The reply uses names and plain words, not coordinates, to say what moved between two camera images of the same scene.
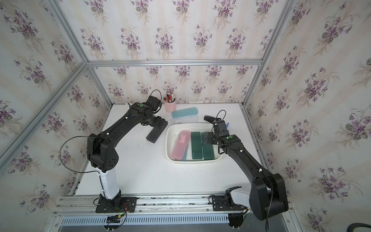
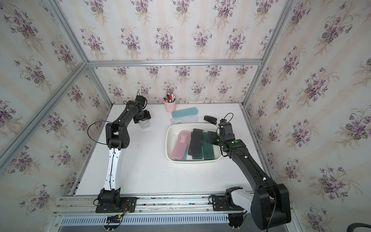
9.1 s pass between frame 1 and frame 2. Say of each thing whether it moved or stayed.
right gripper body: stayed
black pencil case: moved
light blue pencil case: stayed
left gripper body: moved
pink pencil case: stayed
